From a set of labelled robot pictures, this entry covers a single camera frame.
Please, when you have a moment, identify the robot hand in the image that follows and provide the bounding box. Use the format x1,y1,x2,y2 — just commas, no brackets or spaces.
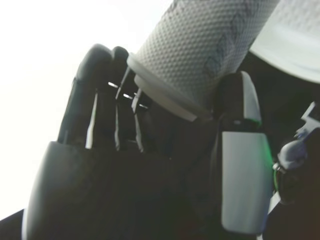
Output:
21,43,274,240

